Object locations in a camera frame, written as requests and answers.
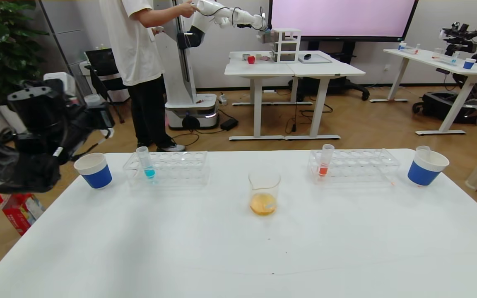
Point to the pink plate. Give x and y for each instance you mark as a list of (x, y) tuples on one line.
[(265, 58)]

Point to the test tube with blue liquid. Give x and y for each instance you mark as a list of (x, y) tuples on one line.
[(149, 171)]

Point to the glass beaker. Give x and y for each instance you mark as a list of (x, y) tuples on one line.
[(263, 205)]

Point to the test tube with red liquid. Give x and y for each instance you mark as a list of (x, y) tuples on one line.
[(324, 169)]

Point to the black chair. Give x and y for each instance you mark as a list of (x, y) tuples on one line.
[(99, 62)]

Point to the white desk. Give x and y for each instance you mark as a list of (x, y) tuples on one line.
[(259, 70), (420, 56), (329, 70)]

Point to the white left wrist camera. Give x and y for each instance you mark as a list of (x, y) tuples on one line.
[(66, 85)]

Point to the grey cabinet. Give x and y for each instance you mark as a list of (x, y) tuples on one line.
[(68, 37)]

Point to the blue and white paper cup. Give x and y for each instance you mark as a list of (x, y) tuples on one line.
[(422, 176), (95, 176)]

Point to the clear acrylic test tube rack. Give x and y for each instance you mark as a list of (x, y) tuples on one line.
[(354, 167), (172, 169)]

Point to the green potted plant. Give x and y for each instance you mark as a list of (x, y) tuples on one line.
[(2, 41)]

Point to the large display screen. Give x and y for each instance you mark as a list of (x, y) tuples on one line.
[(346, 20)]

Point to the grey tray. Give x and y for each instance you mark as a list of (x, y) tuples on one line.
[(319, 60)]

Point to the white plant pot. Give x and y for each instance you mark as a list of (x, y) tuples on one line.
[(6, 120)]

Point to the clear conical test tube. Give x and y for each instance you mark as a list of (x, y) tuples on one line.
[(92, 100), (422, 150)]

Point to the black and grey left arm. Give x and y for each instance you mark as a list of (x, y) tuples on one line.
[(15, 165)]

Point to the red gift bag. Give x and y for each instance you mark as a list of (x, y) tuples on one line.
[(19, 213)]

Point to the white drawer unit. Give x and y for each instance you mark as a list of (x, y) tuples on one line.
[(286, 45)]

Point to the black power adapter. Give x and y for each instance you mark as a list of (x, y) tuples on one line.
[(229, 124)]

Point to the white robot tower base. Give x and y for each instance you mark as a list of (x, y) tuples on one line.
[(189, 111)]

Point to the small metal cup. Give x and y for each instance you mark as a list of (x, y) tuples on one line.
[(245, 57)]

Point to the black display stand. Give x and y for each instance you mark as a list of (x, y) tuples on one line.
[(348, 87)]

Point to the red apple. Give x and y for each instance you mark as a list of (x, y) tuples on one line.
[(251, 60)]

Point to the person in white shirt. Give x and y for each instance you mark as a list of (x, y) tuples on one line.
[(133, 49)]

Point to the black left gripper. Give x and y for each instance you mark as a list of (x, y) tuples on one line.
[(105, 115)]

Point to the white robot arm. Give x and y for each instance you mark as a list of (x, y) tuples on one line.
[(211, 6)]

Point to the black mobile robot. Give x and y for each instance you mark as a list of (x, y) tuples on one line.
[(445, 107)]

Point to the small blue cup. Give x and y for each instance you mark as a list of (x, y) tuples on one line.
[(469, 65), (402, 46)]

